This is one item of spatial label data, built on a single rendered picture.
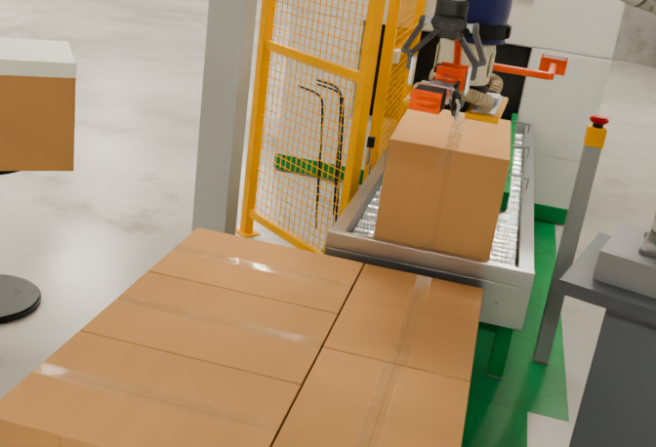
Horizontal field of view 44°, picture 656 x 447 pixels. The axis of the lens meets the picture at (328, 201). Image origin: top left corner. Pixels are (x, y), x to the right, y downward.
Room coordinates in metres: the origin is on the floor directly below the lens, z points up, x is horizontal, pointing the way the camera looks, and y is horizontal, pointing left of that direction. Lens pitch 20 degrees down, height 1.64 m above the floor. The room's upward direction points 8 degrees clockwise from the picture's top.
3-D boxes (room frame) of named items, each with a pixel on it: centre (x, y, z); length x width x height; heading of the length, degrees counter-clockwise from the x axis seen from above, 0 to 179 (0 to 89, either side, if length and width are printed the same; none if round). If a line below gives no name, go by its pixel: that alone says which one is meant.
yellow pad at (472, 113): (2.49, -0.45, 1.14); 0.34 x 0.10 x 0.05; 166
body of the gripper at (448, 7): (1.93, -0.22, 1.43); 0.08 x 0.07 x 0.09; 76
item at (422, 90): (1.93, -0.21, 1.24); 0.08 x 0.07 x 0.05; 166
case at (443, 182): (2.87, -0.42, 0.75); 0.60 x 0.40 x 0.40; 170
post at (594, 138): (2.99, -0.96, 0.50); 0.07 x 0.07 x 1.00; 79
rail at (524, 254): (3.60, -0.90, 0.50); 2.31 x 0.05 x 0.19; 169
